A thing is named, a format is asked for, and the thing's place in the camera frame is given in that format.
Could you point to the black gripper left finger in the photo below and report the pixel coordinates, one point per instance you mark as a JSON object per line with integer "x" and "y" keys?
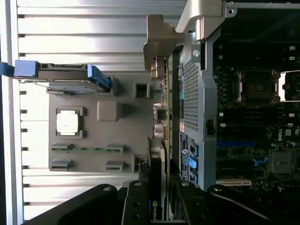
{"x": 136, "y": 206}

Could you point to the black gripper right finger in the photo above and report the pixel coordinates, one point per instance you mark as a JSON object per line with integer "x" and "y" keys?
{"x": 194, "y": 208}

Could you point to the blue card retention clip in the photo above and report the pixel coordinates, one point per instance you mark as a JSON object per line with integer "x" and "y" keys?
{"x": 194, "y": 150}
{"x": 192, "y": 162}

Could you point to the green RAM stick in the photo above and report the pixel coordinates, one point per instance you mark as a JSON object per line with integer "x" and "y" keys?
{"x": 89, "y": 149}

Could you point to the grey printed parts rack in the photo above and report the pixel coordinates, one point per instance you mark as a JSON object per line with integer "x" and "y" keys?
{"x": 131, "y": 131}

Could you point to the green motherboard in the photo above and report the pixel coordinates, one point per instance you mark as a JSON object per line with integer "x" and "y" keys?
{"x": 257, "y": 131}

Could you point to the grey chipset heatsink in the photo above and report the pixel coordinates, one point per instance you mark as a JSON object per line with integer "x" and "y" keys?
{"x": 283, "y": 162}

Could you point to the silver CPU chip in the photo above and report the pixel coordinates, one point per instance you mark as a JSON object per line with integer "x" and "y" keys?
{"x": 67, "y": 123}

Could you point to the black open PC case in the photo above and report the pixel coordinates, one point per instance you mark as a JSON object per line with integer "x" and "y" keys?
{"x": 206, "y": 98}

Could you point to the CPU socket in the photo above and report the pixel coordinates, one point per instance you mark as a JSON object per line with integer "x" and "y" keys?
{"x": 255, "y": 89}

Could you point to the metal socket cover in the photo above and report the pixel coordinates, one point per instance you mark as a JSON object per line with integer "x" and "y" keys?
{"x": 282, "y": 86}

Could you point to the hard disk in blue caddy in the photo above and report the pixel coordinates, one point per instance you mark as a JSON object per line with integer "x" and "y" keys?
{"x": 61, "y": 72}

